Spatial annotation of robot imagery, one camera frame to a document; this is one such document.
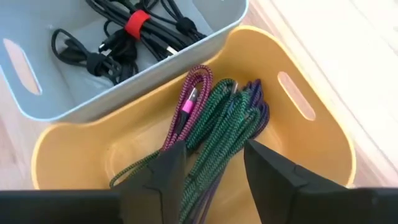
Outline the yellow plastic bin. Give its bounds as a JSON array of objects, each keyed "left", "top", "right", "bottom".
[{"left": 30, "top": 25, "right": 357, "bottom": 224}]

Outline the green braided cable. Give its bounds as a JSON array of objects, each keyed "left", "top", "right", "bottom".
[
  {"left": 108, "top": 90, "right": 262, "bottom": 224},
  {"left": 185, "top": 78, "right": 239, "bottom": 153}
]

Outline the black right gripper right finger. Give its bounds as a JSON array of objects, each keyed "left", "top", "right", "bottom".
[{"left": 243, "top": 139, "right": 354, "bottom": 224}]

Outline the pink braided cable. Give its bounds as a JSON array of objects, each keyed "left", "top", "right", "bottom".
[{"left": 161, "top": 64, "right": 215, "bottom": 152}]

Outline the black cable bundle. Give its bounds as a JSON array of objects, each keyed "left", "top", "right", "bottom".
[
  {"left": 85, "top": 0, "right": 178, "bottom": 62},
  {"left": 50, "top": 27, "right": 140, "bottom": 85}
]

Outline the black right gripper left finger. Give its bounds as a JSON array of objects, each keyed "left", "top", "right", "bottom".
[{"left": 119, "top": 139, "right": 188, "bottom": 224}]

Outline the purple braided USB cable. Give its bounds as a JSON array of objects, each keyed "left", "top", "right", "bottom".
[{"left": 186, "top": 78, "right": 271, "bottom": 224}]

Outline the grey plastic bin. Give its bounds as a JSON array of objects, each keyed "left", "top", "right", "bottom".
[{"left": 0, "top": 0, "right": 249, "bottom": 124}]

